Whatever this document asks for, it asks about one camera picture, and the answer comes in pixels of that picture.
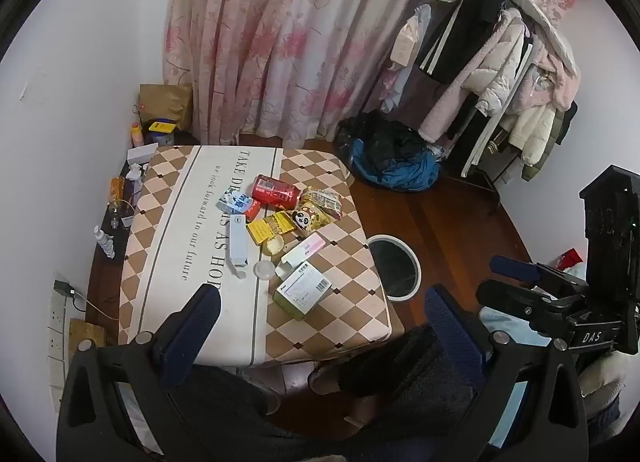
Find blue and red milk carton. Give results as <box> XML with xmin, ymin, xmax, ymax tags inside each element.
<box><xmin>216</xmin><ymin>193</ymin><xmax>253</xmax><ymax>214</ymax></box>

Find white slipper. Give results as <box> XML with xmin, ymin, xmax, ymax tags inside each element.
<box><xmin>239</xmin><ymin>368</ymin><xmax>283</xmax><ymax>415</ymax></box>

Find black jacket with white stripes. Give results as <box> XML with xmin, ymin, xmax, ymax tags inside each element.
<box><xmin>419</xmin><ymin>0</ymin><xmax>507</xmax><ymax>89</ymax></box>

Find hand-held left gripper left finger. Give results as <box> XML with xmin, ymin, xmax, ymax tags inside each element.
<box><xmin>56</xmin><ymin>283</ymin><xmax>222</xmax><ymax>462</ymax></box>

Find person's right forearm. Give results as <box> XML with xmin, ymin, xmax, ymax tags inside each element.
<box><xmin>580</xmin><ymin>356</ymin><xmax>628</xmax><ymax>420</ymax></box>

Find dark low side table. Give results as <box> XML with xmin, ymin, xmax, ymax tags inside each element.
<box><xmin>84</xmin><ymin>162</ymin><xmax>147</xmax><ymax>343</ymax></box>

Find white and green box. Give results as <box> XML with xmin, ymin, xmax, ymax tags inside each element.
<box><xmin>272</xmin><ymin>262</ymin><xmax>333</xmax><ymax>318</ymax></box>

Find pink fleece coat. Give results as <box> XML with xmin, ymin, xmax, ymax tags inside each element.
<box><xmin>419</xmin><ymin>10</ymin><xmax>526</xmax><ymax>144</ymax></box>

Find grey purple hanging garment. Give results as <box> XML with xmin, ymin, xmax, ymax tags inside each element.
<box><xmin>382</xmin><ymin>62</ymin><xmax>447</xmax><ymax>125</ymax></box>

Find small wooden box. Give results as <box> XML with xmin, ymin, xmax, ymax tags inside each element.
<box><xmin>68</xmin><ymin>319</ymin><xmax>106</xmax><ymax>349</ymax></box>

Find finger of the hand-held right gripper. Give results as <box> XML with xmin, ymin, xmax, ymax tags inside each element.
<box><xmin>490</xmin><ymin>255</ymin><xmax>587</xmax><ymax>295</ymax></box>
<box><xmin>475</xmin><ymin>279</ymin><xmax>576</xmax><ymax>338</ymax></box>

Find cream puffer jacket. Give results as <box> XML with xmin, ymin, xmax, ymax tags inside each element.
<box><xmin>477</xmin><ymin>42</ymin><xmax>532</xmax><ymax>116</ymax></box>

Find table with checkered tablecloth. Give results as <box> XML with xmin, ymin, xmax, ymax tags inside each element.
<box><xmin>117</xmin><ymin>145</ymin><xmax>393</xmax><ymax>368</ymax></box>

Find round white rimmed bin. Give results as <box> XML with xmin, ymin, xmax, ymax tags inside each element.
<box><xmin>367</xmin><ymin>235</ymin><xmax>422</xmax><ymax>301</ymax></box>

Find white cardboard box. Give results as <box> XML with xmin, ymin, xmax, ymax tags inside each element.
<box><xmin>127</xmin><ymin>145</ymin><xmax>159</xmax><ymax>166</ymax></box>

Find light blue long box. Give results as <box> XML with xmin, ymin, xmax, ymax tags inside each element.
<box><xmin>227</xmin><ymin>215</ymin><xmax>249</xmax><ymax>268</ymax></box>

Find person's dark fleece pants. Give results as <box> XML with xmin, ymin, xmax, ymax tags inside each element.
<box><xmin>167</xmin><ymin>326</ymin><xmax>501</xmax><ymax>462</ymax></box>

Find white wall socket strip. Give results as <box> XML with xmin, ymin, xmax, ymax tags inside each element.
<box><xmin>46</xmin><ymin>272</ymin><xmax>82</xmax><ymax>395</ymax></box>

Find pink floral curtain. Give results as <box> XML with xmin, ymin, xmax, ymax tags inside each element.
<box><xmin>162</xmin><ymin>0</ymin><xmax>591</xmax><ymax>148</ymax></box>

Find blue cloth pile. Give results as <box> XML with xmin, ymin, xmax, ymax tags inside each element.
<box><xmin>350</xmin><ymin>137</ymin><xmax>442</xmax><ymax>191</ymax></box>

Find pink fuzzy jacket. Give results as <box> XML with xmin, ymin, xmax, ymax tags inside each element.
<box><xmin>520</xmin><ymin>45</ymin><xmax>581</xmax><ymax>113</ymax></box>

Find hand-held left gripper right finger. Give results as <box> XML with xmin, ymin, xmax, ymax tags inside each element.
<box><xmin>424</xmin><ymin>283</ymin><xmax>590</xmax><ymax>462</ymax></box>

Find white spray bottle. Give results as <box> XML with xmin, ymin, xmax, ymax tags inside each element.
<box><xmin>93</xmin><ymin>225</ymin><xmax>116</xmax><ymax>259</ymax></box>

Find pink and white box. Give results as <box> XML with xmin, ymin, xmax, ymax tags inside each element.
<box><xmin>280</xmin><ymin>235</ymin><xmax>326</xmax><ymax>268</ymax></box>

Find red soda can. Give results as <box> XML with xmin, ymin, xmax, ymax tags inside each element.
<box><xmin>251</xmin><ymin>175</ymin><xmax>303</xmax><ymax>210</ymax></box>

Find beige hanging garment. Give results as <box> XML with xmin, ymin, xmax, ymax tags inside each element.
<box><xmin>390</xmin><ymin>5</ymin><xmax>432</xmax><ymax>70</ymax></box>

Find olive green jacket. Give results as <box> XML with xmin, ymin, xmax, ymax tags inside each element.
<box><xmin>521</xmin><ymin>129</ymin><xmax>572</xmax><ymax>181</ymax></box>

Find black metal clothes rack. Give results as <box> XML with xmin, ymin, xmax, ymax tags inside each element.
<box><xmin>435</xmin><ymin>0</ymin><xmax>583</xmax><ymax>205</ymax></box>

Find white charger cable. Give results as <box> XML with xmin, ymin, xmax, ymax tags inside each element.
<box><xmin>74</xmin><ymin>291</ymin><xmax>122</xmax><ymax>324</ymax></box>

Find panda print snack packet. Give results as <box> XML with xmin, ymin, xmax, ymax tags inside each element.
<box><xmin>291</xmin><ymin>209</ymin><xmax>315</xmax><ymax>234</ymax></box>

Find yellow cigarette box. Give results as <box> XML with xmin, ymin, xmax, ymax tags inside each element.
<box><xmin>248</xmin><ymin>216</ymin><xmax>296</xmax><ymax>245</ymax></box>

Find brown paper bag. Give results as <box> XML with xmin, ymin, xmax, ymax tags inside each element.
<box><xmin>139</xmin><ymin>84</ymin><xmax>194</xmax><ymax>132</ymax></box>

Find light blue cloth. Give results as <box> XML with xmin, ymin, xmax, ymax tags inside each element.
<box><xmin>479</xmin><ymin>306</ymin><xmax>538</xmax><ymax>343</ymax></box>

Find orange snack packet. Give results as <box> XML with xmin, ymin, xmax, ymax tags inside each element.
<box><xmin>301</xmin><ymin>186</ymin><xmax>344</xmax><ymax>221</ymax></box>

